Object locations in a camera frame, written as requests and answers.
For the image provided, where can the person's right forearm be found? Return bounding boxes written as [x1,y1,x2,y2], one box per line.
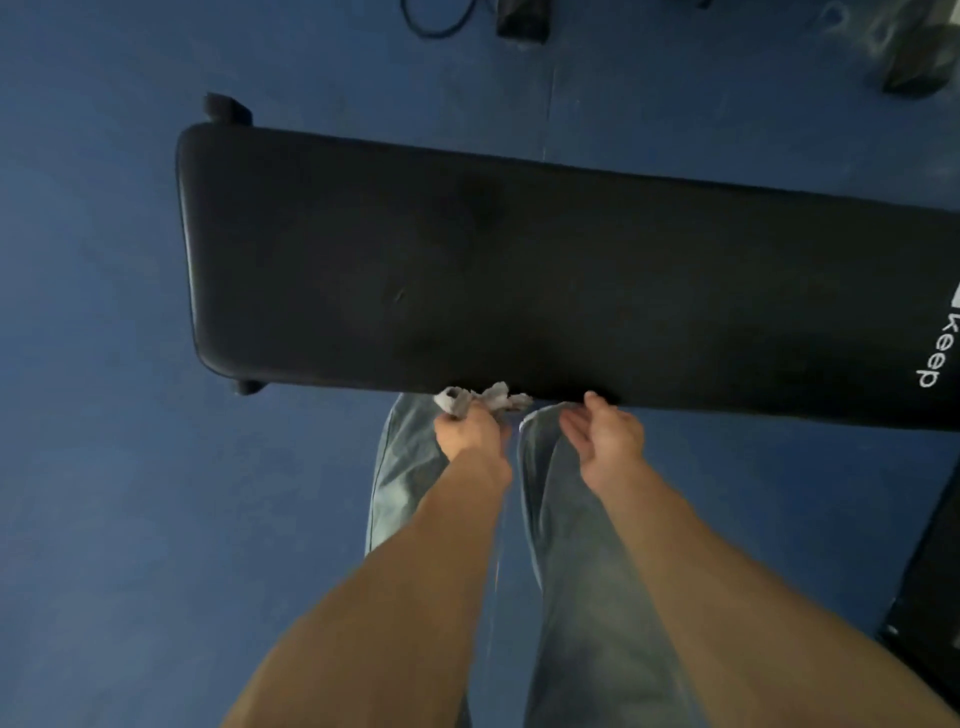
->
[597,459,960,728]

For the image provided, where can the black equipment frame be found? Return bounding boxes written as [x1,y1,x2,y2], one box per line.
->
[876,457,960,710]

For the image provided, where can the light blue jeans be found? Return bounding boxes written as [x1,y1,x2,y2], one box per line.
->
[364,393,702,728]

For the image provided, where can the person's left forearm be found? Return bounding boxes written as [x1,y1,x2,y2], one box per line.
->
[222,447,514,728]

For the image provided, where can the black cable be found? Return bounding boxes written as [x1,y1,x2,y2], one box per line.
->
[399,0,478,40]

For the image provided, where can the dark dumbbell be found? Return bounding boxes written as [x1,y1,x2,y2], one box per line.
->
[817,0,960,99]

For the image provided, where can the black padded weight bench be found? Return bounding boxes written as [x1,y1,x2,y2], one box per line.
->
[175,93,960,433]

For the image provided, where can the person's left hand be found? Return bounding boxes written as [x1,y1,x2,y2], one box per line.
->
[433,398,514,462]

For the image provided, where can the grey cleaning cloth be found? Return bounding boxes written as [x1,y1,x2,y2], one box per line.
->
[434,381,534,417]

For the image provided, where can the black box-shaped equipment base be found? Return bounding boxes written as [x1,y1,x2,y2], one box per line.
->
[495,0,552,45]

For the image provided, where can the person's right hand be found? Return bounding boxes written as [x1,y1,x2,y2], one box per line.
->
[558,390,648,498]

